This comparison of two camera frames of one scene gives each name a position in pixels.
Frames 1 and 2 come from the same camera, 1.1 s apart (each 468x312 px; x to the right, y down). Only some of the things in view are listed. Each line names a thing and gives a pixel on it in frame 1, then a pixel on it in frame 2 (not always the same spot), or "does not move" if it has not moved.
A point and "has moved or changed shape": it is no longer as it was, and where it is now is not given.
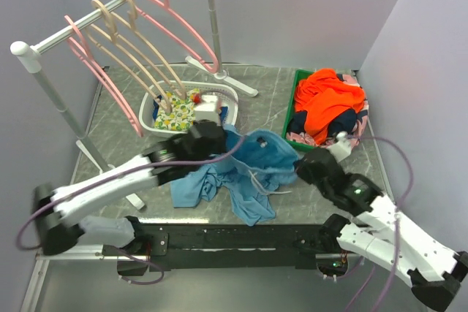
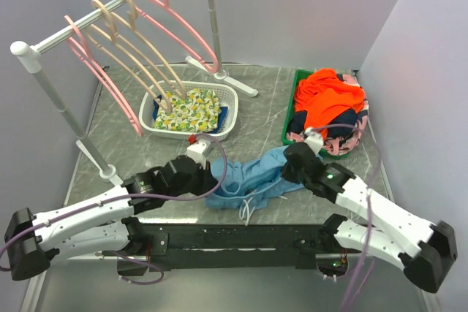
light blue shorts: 243,177 has moved or changed shape
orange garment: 321,94 does not move
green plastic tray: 311,147 does not move
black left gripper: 222,144 to 207,180
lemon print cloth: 182,116 does not move
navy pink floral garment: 347,120 does not move
